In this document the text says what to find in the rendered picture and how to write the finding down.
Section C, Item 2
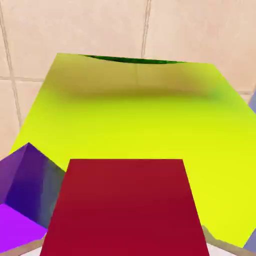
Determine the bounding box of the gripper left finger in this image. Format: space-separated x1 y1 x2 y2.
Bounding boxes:
0 232 48 256

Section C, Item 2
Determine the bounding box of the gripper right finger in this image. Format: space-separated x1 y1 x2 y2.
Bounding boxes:
201 225 247 256

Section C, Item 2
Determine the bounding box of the small red cube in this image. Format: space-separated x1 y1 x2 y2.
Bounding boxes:
39 158 210 256

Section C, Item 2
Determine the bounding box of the large purple box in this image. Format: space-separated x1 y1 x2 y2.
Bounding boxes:
0 142 67 254

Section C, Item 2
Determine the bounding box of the large yellow box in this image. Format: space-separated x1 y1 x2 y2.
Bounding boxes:
9 52 256 249

